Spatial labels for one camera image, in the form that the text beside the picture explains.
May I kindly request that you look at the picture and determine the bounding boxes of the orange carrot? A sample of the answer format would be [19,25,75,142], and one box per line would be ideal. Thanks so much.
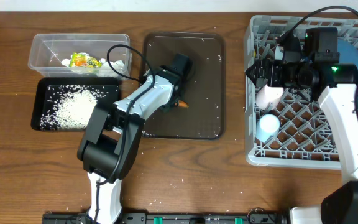
[174,100,189,108]

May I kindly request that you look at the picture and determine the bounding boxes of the light blue bowl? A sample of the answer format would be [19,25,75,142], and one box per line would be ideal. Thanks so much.
[274,45,284,60]

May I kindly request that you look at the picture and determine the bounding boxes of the pink plastic cup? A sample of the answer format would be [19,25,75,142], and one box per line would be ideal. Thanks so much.
[255,85,284,110]

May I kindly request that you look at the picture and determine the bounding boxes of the light blue plastic cup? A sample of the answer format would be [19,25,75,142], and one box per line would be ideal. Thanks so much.
[255,114,280,142]

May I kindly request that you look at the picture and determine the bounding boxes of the dark blue plate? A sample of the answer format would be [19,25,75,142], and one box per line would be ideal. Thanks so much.
[337,39,358,69]

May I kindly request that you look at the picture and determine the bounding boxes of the white tissue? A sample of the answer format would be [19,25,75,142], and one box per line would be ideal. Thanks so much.
[61,52,126,77]

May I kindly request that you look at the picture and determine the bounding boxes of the yellow snack wrapper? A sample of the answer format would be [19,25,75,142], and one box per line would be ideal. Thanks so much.
[68,52,101,68]

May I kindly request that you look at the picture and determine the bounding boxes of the white rice grains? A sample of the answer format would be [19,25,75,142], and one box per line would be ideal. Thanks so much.
[40,85,109,131]

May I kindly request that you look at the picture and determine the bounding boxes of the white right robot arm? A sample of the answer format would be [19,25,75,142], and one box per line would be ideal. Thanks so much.
[245,27,358,223]

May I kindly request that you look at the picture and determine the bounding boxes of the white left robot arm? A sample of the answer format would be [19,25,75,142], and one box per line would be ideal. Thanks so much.
[77,64,191,223]

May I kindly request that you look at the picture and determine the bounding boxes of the grey dishwasher rack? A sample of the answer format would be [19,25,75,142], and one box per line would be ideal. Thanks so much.
[243,15,358,170]

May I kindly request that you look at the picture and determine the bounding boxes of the dark brown serving tray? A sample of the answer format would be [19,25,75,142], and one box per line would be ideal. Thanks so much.
[143,32,226,140]

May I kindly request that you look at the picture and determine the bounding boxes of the black tray bin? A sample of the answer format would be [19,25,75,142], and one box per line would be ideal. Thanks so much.
[31,77,120,131]

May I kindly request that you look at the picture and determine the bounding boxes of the clear plastic bin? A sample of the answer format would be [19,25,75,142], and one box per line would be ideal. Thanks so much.
[28,34,132,80]

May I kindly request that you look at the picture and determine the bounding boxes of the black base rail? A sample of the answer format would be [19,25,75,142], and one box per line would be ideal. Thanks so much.
[42,208,291,224]

